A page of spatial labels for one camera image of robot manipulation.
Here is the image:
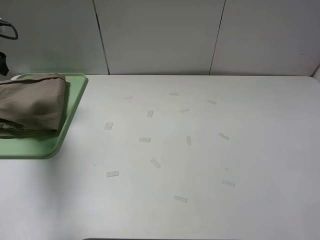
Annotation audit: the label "khaki shorts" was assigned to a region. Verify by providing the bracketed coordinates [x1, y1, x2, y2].
[0, 73, 66, 138]

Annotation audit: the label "green plastic tray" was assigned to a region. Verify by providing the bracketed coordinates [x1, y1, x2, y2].
[0, 73, 88, 160]

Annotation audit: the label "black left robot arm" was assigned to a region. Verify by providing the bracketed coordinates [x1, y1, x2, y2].
[0, 52, 9, 76]

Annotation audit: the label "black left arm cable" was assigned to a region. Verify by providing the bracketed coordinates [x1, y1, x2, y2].
[0, 17, 19, 40]

